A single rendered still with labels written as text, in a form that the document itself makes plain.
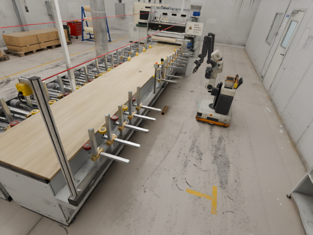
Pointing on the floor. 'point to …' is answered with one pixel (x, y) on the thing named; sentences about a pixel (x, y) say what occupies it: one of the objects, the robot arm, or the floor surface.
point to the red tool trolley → (75, 28)
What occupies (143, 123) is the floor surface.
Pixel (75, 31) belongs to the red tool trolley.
